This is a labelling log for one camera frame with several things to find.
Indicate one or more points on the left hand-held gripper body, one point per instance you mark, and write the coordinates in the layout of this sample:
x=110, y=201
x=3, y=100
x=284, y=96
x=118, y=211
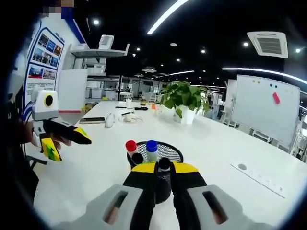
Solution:
x=45, y=112

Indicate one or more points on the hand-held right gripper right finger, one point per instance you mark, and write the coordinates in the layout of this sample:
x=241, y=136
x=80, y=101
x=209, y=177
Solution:
x=206, y=206

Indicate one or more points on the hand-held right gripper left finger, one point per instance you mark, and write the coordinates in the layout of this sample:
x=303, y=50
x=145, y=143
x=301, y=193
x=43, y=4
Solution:
x=115, y=206

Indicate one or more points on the black cap whiteboard marker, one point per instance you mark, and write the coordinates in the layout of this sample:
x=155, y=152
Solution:
x=137, y=158
x=164, y=164

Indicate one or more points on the red cap whiteboard marker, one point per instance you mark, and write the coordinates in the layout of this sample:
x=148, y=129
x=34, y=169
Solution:
x=131, y=145

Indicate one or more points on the black mesh pen holder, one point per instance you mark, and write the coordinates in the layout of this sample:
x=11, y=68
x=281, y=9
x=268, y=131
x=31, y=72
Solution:
x=168, y=151

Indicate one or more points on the blue cap whiteboard marker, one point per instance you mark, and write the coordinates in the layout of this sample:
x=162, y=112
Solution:
x=151, y=146

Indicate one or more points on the white rolling whiteboard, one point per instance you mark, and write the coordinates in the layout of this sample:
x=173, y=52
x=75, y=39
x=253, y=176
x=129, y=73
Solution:
x=259, y=112

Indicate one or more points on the thin black pen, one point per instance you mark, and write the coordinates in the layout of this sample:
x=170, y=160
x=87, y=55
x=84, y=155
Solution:
x=120, y=107

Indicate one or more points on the short black pen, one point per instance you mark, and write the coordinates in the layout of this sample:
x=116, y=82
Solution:
x=127, y=113

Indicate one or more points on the red whiteboard eraser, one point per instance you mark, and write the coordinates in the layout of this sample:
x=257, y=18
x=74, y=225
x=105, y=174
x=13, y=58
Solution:
x=276, y=98

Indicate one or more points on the person's left hand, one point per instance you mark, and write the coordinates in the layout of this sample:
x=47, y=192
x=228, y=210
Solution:
x=63, y=142

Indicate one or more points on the black smartphone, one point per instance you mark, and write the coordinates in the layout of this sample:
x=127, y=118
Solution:
x=92, y=119

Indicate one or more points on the white standing panel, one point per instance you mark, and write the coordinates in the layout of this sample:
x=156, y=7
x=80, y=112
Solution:
x=72, y=91

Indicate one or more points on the operator in white shirt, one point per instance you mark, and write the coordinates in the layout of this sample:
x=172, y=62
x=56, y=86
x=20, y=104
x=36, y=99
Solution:
x=21, y=167

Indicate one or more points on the white oval device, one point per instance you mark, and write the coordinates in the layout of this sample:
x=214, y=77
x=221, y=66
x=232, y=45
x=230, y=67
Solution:
x=109, y=121

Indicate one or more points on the white chest-worn device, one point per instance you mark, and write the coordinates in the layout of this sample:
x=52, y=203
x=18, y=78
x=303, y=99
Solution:
x=16, y=81

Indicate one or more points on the clear round dish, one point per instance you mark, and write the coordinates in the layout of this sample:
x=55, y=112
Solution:
x=130, y=118

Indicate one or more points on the white paper cup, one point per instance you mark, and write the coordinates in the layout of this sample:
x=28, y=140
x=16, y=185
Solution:
x=128, y=103

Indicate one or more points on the small glass jar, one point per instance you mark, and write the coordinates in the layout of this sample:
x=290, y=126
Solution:
x=143, y=101

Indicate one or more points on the grey metal shelving rack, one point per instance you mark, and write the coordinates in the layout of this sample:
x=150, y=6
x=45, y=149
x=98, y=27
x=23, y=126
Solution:
x=100, y=52

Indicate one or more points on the white ribbed device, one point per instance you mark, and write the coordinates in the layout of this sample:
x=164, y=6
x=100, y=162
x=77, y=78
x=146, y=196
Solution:
x=106, y=42

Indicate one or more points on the green potted plant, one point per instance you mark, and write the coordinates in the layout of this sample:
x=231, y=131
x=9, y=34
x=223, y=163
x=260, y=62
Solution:
x=182, y=95

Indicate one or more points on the thin curved ceiling light strip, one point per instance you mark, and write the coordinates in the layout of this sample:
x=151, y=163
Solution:
x=251, y=69

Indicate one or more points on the long curved ceiling light strip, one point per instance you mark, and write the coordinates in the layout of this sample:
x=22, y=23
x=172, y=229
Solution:
x=168, y=16

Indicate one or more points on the ceiling air conditioner vent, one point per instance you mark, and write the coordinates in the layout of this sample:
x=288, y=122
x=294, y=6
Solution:
x=267, y=44

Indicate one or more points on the wall poster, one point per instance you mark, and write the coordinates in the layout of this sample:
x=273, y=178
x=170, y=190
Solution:
x=45, y=55

